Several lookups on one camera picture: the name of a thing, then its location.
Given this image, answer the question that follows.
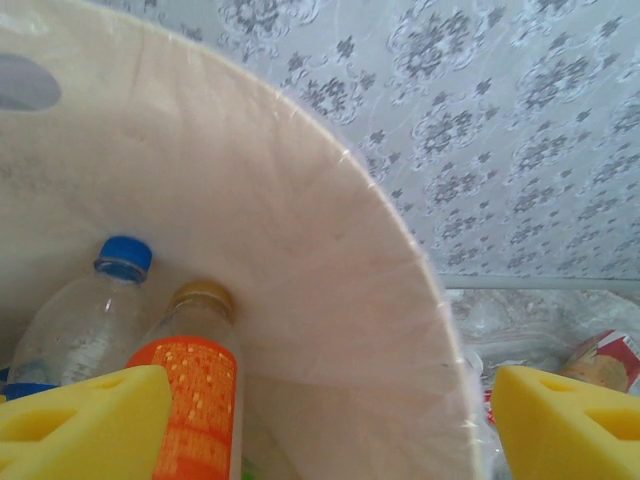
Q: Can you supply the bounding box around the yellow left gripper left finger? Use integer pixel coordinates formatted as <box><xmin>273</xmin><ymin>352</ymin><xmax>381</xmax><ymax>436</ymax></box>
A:
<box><xmin>0</xmin><ymin>363</ymin><xmax>174</xmax><ymax>480</ymax></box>

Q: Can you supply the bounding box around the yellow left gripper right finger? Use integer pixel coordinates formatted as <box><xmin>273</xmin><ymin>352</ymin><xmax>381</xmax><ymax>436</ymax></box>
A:
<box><xmin>492</xmin><ymin>364</ymin><xmax>640</xmax><ymax>480</ymax></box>

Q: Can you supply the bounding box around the clear bottle red label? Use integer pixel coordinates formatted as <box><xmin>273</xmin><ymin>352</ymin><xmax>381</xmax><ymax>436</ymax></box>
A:
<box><xmin>462</xmin><ymin>347</ymin><xmax>506</xmax><ymax>480</ymax></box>

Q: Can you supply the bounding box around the Pepsi bottle blue label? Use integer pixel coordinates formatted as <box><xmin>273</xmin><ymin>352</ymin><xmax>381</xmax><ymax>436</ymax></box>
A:
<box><xmin>0</xmin><ymin>235</ymin><xmax>154</xmax><ymax>404</ymax></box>

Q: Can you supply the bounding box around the orange label bottle tan cap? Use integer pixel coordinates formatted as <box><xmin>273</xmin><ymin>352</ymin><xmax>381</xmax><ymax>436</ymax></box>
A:
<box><xmin>123</xmin><ymin>278</ymin><xmax>245</xmax><ymax>480</ymax></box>

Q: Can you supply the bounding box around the cream plastic bin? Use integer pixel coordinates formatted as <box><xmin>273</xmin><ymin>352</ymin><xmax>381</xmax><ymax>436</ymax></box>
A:
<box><xmin>0</xmin><ymin>0</ymin><xmax>484</xmax><ymax>480</ymax></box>

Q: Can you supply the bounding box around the aluminium back frame rail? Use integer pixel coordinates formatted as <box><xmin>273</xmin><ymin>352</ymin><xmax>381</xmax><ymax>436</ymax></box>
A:
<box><xmin>439</xmin><ymin>273</ymin><xmax>640</xmax><ymax>292</ymax></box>

